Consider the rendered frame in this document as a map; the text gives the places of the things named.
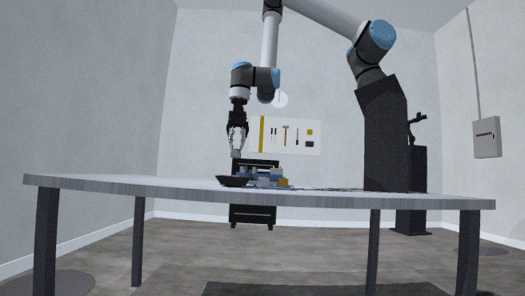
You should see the yellow block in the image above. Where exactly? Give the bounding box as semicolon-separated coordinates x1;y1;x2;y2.
278;178;288;187

